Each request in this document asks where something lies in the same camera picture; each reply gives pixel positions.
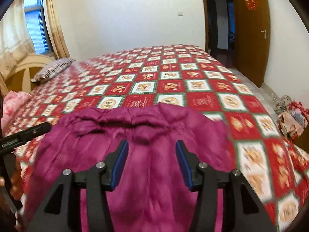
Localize brown wooden door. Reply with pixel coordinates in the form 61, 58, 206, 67
233, 0, 270, 87

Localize red patchwork cartoon bedspread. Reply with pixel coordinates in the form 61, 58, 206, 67
8, 45, 308, 231

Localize red door decoration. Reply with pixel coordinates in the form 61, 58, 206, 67
244, 0, 257, 10

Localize magenta quilted down jacket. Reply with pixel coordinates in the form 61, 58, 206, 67
24, 103, 233, 231

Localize silver door handle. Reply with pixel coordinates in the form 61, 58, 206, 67
259, 29, 267, 39

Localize striped grey pillow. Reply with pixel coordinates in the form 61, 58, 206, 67
30, 58, 75, 83

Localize blue framed window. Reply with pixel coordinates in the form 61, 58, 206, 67
24, 0, 52, 55

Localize person's left hand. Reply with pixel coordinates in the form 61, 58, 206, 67
10, 161, 24, 200

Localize beige patterned curtain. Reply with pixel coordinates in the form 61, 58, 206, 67
0, 0, 35, 78

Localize pile of colourful clothes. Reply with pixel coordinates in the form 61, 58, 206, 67
274, 95, 308, 142

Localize cream wooden headboard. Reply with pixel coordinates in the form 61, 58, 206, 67
1, 54, 54, 96

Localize pink floral folded blanket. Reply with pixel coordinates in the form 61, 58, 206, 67
2, 91, 32, 134

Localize beige side curtain panel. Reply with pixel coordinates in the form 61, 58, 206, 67
43, 0, 70, 59

